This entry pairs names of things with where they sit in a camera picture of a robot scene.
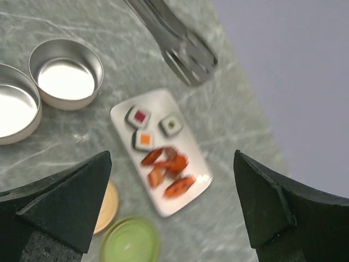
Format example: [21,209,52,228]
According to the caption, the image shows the bacon slice piece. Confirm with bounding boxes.
[147,166,164,188]

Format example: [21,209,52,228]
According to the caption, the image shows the beige round lid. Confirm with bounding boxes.
[93,180,119,235]

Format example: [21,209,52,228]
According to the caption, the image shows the sushi roll red centre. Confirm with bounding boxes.
[125,105,152,129]

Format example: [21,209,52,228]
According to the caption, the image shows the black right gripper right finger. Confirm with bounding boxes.
[233,150,348,261]

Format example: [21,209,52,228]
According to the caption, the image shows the slim orange wing piece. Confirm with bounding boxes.
[141,147,164,166]

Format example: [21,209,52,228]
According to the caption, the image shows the orange chicken wing piece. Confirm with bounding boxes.
[153,154,189,174]

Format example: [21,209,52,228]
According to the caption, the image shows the white rectangular plate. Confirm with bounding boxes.
[110,89,213,217]

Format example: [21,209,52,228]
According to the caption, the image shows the steel bowl near rail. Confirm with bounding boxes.
[1,64,42,145]

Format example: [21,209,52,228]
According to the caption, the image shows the metal food tongs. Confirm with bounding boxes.
[126,0,218,86]

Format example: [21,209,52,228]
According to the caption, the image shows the brown meat patty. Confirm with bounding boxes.
[164,146,178,160]

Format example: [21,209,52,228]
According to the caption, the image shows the green round lid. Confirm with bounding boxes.
[99,216,160,262]

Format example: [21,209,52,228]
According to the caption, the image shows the sushi roll green centre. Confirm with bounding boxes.
[160,115,183,137]

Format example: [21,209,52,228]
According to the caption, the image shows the large orange fish piece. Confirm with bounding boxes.
[164,176,196,199]

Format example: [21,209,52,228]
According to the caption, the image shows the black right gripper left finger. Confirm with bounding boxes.
[1,151,112,261]

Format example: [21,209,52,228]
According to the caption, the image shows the steel bowl far from rail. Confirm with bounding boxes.
[28,39,104,111]

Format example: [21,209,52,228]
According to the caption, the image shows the sushi roll orange centre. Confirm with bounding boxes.
[132,129,154,151]

